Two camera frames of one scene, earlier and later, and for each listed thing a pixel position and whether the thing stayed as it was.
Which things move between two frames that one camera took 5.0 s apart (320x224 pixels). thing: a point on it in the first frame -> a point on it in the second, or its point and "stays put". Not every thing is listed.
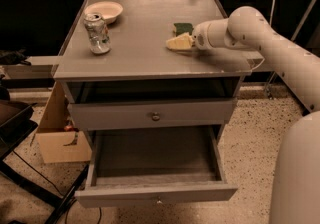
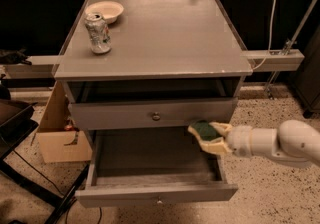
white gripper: [201, 37] -> [240, 140]
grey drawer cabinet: [158, 119] stays put
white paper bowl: [107, 10] stays put
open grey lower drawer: [154, 164] stays put
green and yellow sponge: [181, 28] -> [205, 130]
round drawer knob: [156, 117] stays put
